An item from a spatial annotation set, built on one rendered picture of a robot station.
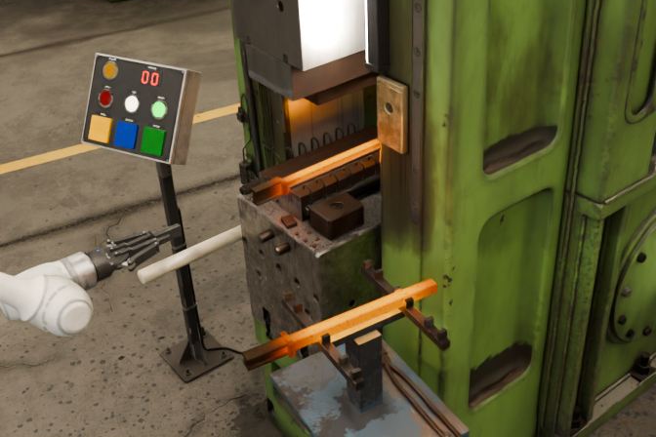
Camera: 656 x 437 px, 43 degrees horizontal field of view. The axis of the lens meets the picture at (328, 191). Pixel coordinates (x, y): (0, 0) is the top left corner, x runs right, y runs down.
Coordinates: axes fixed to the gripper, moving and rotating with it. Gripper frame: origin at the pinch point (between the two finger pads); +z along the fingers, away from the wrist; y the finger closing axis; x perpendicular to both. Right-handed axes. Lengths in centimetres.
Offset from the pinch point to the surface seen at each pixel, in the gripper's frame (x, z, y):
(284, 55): 38, 35, 5
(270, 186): 1.8, 30.2, 1.3
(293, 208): -5.9, 35.0, 3.6
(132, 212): -99, 53, -165
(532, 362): -63, 87, 47
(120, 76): 16, 20, -62
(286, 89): 29.6, 35.0, 5.0
